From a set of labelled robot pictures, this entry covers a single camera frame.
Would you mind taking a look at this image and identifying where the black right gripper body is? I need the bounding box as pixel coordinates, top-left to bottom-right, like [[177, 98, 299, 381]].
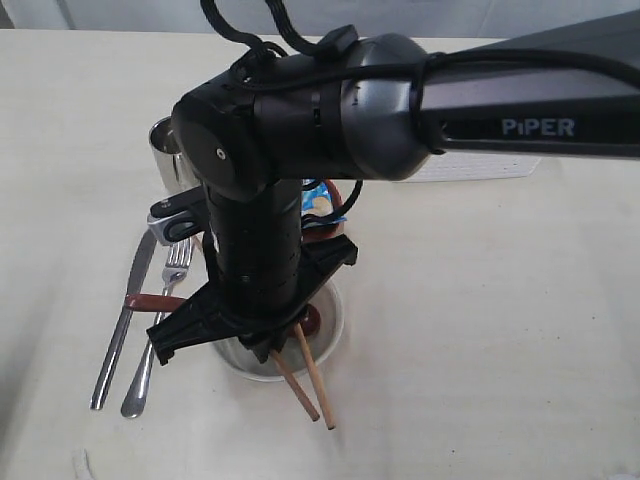
[[146, 235, 358, 365]]

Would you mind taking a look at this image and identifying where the white floral ceramic bowl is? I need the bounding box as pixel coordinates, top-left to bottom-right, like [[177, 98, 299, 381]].
[[212, 281, 345, 383]]

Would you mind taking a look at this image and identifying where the silver metal fork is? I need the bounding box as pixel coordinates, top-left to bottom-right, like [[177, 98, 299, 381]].
[[120, 237, 194, 419]]

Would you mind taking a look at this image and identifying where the silver table knife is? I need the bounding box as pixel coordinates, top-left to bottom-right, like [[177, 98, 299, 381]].
[[90, 230, 157, 410]]

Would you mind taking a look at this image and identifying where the brown wooden spoon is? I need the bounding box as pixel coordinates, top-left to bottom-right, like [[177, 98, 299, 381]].
[[124, 294, 322, 337]]

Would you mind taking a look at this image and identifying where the wooden chopstick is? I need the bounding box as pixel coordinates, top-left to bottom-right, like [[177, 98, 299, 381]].
[[294, 323, 336, 430], [270, 349, 320, 422]]

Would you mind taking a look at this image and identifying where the brown round plate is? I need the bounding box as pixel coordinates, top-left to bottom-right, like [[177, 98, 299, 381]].
[[302, 179, 347, 246]]

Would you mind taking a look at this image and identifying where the blue chips bag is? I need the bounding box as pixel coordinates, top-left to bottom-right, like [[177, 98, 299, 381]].
[[301, 180, 343, 217]]

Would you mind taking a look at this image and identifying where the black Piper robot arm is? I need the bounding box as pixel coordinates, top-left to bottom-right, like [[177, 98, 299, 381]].
[[148, 1, 639, 363]]

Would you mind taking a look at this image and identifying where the white perforated plastic basket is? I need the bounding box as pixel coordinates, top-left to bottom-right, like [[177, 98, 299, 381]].
[[405, 153, 541, 183]]

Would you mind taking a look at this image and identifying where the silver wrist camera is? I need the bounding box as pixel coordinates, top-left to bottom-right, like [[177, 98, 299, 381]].
[[147, 187, 209, 246]]

